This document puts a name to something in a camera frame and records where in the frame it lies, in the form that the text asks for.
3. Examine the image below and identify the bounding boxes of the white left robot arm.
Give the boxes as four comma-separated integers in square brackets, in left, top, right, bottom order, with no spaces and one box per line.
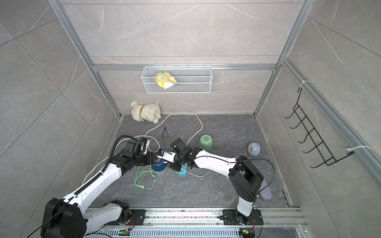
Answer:
[37,135,156,238]

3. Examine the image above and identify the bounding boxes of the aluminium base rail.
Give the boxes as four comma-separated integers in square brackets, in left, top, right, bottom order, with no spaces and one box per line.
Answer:
[82,206,311,238]

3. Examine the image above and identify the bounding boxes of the white wire mesh basket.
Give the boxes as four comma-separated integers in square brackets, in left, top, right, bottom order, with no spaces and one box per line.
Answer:
[141,66,213,94]

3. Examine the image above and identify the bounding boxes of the grey round alarm clock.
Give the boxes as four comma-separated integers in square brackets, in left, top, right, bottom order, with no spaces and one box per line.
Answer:
[247,142,261,157]

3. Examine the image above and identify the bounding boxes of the black wall hook rack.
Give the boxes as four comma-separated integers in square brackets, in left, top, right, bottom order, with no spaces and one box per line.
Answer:
[285,88,355,169]

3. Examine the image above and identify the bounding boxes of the cream plush toy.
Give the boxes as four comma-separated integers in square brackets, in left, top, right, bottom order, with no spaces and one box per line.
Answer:
[131,101,161,124]

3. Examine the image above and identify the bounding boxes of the thin white USB cable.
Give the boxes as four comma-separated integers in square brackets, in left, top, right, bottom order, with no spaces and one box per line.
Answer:
[186,169,212,178]

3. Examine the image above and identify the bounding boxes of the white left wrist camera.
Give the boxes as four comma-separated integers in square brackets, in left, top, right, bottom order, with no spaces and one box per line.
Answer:
[139,137,150,155]

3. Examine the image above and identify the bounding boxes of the yellow crumpled bag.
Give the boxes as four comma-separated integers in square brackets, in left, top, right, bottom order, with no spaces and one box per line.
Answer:
[155,71,177,89]

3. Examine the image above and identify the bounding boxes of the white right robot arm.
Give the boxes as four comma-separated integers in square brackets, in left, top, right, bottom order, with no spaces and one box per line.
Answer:
[158,138,275,225]

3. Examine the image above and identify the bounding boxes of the teal power strip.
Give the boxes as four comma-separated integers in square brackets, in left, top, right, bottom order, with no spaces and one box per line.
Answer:
[178,165,187,177]

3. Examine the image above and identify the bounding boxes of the green cordless meat grinder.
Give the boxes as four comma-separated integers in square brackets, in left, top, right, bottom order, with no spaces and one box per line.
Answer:
[199,134,213,151]

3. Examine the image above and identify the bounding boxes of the thick white power cord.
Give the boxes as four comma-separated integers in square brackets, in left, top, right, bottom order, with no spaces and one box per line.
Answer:
[81,112,204,185]

